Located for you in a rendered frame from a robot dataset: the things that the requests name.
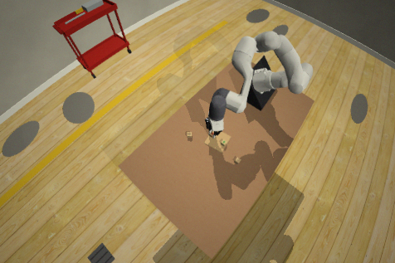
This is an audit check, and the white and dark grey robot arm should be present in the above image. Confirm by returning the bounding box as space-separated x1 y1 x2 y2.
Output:
208 31 313 131

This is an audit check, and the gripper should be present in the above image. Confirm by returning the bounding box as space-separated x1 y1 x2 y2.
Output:
205 118 222 138

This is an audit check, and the tan square mat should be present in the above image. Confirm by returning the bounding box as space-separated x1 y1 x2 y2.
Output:
204 132 231 153

